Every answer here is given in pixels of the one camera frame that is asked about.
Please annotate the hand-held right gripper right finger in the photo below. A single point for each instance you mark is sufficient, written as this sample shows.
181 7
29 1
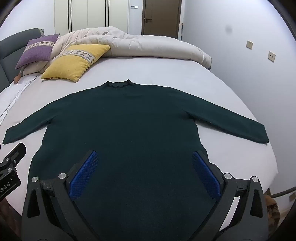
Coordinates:
207 176

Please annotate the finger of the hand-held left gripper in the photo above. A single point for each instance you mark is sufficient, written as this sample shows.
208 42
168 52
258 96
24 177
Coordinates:
16 151

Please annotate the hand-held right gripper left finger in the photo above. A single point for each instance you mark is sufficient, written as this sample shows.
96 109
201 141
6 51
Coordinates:
84 173

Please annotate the dark green sweater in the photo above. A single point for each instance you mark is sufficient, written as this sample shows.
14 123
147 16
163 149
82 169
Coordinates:
138 127

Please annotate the white pillow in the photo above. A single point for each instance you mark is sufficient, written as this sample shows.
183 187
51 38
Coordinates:
13 97

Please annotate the brown cloth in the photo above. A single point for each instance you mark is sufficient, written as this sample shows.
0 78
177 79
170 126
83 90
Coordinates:
271 208

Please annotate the small brown object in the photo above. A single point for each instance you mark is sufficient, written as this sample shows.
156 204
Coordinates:
17 78

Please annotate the beige pillow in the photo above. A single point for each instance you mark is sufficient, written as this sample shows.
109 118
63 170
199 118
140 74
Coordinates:
34 67

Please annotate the purple pillow with patterned band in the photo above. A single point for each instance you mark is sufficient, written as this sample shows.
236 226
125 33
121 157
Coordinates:
34 53

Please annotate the yellow pillow with patterned band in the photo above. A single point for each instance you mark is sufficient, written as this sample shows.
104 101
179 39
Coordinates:
74 64

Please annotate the grey upholstered headboard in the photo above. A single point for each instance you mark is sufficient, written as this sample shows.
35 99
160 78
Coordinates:
9 46

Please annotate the beige duvet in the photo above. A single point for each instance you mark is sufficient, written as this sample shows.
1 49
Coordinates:
150 46

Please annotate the white wardrobe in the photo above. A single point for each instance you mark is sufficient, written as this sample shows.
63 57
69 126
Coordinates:
92 14

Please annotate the brown door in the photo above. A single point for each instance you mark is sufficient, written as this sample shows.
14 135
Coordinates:
161 18

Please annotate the white wall control panel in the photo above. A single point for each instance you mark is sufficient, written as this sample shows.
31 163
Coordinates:
134 7

